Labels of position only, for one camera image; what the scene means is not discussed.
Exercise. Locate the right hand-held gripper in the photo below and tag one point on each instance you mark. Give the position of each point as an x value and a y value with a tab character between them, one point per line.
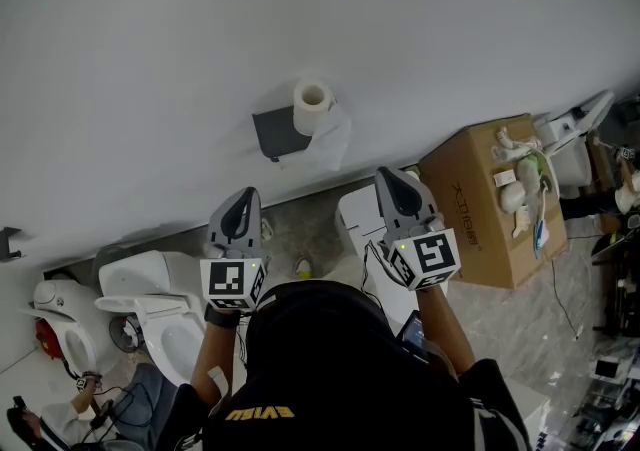
430	259

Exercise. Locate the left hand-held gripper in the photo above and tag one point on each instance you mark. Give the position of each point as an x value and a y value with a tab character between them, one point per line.
230	284

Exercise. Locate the white toilet paper roll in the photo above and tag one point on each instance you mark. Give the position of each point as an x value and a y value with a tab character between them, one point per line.
312	109

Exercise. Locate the person's left forearm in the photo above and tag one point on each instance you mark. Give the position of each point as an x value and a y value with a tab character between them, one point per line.
212	359

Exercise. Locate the person's right forearm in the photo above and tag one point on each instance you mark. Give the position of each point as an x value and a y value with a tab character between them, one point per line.
445	329

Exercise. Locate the white smart toilet closed lid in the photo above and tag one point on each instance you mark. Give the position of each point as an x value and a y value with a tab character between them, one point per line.
352	209

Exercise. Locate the white toilet with open lid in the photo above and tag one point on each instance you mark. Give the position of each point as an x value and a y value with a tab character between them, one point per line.
170	334

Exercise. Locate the white toilet with raised seat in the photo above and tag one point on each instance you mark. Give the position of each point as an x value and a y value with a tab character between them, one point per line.
570	154

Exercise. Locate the white egg-shaped toilet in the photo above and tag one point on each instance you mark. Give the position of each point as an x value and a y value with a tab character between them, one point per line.
65	309

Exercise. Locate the large brown cardboard box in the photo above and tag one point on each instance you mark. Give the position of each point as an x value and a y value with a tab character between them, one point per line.
475	219

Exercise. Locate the person's left shoe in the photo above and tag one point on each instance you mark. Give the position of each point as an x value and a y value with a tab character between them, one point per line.
302	269

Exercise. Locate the small white box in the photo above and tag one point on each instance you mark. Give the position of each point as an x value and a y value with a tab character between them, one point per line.
504	179

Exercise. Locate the white round object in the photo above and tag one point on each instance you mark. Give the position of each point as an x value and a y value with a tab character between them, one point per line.
512	196

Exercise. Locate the beige plastic piece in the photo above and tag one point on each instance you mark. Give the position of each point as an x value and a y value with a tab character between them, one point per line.
522	221

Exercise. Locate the grey plastic bin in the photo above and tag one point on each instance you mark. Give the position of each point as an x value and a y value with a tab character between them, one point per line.
112	256

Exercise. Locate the black tablet device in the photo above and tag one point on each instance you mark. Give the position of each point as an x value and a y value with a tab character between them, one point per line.
412	334

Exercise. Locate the grey sponge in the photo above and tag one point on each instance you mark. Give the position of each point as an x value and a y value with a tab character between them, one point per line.
527	174

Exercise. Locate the green plastic piece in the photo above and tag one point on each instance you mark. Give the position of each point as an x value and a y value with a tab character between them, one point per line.
540	166

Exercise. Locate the person's black t-shirt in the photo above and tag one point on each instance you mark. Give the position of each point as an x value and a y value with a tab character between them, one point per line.
350	389

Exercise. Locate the red canister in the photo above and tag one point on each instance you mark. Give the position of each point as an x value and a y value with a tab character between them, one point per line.
47	339

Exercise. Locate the white cabinet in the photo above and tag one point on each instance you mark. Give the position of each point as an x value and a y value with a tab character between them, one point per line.
530	414

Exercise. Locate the black wall paper holder shelf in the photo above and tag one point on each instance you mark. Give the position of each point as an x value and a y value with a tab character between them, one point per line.
275	131

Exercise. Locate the small black wall holder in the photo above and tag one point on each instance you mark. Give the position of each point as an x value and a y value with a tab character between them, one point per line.
10	244

